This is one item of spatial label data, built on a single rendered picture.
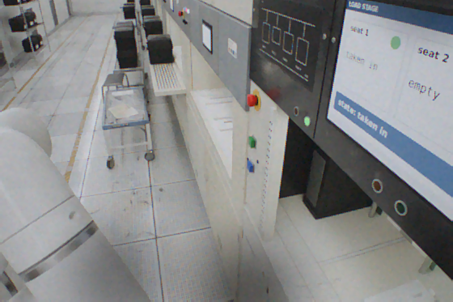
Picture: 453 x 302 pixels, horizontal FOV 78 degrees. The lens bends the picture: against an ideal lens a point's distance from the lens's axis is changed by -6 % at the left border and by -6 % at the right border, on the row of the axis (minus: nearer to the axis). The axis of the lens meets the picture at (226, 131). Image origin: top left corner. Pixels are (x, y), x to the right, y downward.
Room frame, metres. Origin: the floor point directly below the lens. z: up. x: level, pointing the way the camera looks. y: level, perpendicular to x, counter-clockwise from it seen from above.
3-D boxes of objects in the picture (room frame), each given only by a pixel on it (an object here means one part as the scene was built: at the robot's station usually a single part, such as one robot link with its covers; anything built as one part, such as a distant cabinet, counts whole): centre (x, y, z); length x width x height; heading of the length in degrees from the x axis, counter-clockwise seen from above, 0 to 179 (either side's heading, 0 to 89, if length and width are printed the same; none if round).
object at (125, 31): (4.13, 1.41, 0.85); 0.30 x 0.28 x 0.26; 15
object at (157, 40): (3.19, 0.72, 0.93); 0.30 x 0.28 x 0.26; 13
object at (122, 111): (2.63, 1.02, 0.47); 0.31 x 0.23 x 0.02; 37
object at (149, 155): (2.81, 1.04, 0.24); 0.97 x 0.52 x 0.48; 18
